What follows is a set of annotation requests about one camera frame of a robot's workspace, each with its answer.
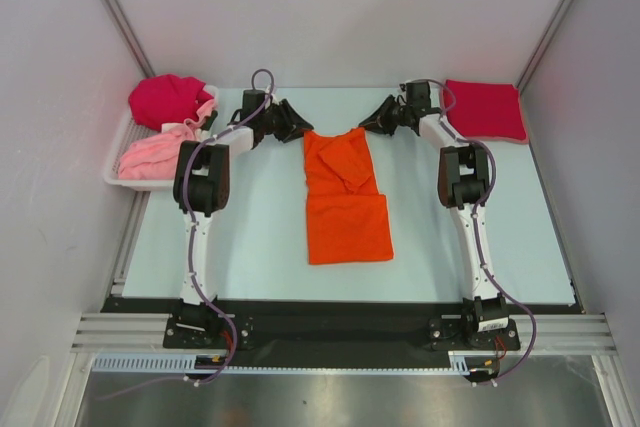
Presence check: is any crumpled magenta t shirt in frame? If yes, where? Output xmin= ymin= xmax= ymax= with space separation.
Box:
xmin=128 ymin=74 xmax=215 ymax=131

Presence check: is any folded red t shirt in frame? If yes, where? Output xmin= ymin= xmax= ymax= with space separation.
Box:
xmin=442 ymin=79 xmax=527 ymax=141

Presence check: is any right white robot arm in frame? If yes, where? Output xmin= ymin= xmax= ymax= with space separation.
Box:
xmin=360 ymin=79 xmax=509 ymax=348

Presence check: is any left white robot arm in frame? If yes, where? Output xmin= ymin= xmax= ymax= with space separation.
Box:
xmin=172 ymin=88 xmax=313 ymax=347

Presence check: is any crumpled pink t shirt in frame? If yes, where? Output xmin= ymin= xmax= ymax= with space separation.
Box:
xmin=118 ymin=98 xmax=217 ymax=181

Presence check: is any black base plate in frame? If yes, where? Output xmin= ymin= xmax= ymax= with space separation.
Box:
xmin=102 ymin=297 xmax=521 ymax=370

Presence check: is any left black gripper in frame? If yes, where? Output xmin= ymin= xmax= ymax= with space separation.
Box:
xmin=258 ymin=99 xmax=313 ymax=143

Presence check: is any white slotted cable duct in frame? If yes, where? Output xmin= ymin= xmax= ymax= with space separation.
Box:
xmin=92 ymin=353 xmax=481 ymax=376

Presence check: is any white plastic basket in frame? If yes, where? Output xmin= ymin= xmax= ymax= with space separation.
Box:
xmin=104 ymin=82 xmax=219 ymax=191

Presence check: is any aluminium frame rail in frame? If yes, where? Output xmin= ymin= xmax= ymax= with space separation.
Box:
xmin=71 ymin=313 xmax=617 ymax=356

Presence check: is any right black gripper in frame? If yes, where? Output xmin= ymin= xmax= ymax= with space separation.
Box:
xmin=360 ymin=94 xmax=414 ymax=136

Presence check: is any orange t shirt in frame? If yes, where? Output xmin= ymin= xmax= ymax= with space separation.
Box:
xmin=304 ymin=128 xmax=394 ymax=265

